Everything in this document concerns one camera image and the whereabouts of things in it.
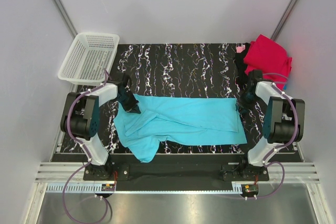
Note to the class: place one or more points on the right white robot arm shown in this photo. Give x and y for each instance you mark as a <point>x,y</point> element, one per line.
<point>283,122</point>

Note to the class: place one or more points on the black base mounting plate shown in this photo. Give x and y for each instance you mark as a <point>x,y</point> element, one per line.
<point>175,172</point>

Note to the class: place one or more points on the folded red t shirt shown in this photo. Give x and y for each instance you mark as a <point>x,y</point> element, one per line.
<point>266,55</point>

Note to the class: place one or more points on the corner metal post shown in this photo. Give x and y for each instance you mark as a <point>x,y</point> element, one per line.
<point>284,18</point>
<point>65,17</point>

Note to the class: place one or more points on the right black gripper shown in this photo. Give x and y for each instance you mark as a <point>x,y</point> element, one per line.
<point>241,104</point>

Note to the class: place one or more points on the right corner metal post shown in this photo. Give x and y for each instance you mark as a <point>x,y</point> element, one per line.
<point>284,18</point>

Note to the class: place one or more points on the left corner metal post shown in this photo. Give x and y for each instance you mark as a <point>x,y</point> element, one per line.
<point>65,17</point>

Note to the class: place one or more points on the white plastic basket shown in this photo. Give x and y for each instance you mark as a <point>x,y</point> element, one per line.
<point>88,58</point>

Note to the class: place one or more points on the pink paper tag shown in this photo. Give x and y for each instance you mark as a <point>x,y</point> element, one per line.
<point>240,49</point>

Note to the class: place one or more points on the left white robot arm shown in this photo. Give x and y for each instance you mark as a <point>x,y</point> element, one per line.
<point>80,118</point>

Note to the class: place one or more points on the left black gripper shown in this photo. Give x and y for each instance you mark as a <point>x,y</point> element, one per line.
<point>133,106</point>

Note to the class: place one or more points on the folded black t shirt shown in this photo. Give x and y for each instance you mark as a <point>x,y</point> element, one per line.
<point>241,66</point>

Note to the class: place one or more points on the cyan t shirt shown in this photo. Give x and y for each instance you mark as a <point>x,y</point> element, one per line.
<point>185,121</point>

